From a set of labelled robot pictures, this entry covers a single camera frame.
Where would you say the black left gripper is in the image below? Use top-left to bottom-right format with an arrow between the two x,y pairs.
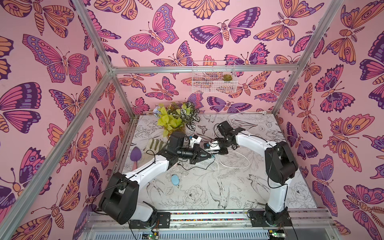
176,145 -> 211,165

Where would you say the black usb cable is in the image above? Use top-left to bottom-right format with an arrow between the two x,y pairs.
176,158 -> 217,172

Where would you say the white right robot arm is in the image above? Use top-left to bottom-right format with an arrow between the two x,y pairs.
204,121 -> 298,226

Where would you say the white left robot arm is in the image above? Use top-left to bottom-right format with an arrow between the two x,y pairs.
98,132 -> 212,227

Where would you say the blue bluetooth headset case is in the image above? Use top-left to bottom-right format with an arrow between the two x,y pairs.
171,175 -> 180,188

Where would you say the glass vase with plants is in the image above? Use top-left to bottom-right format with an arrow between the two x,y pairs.
153,102 -> 201,139

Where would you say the small potted succulent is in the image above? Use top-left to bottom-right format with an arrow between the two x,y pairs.
222,74 -> 233,82

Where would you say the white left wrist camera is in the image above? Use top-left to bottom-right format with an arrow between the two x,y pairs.
190,135 -> 202,148

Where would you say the white wire basket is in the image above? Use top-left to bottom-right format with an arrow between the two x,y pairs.
191,65 -> 238,95

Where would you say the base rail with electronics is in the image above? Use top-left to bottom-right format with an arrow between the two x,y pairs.
80,209 -> 340,240

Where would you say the aluminium frame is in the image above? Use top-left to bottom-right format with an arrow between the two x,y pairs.
1,1 -> 344,240

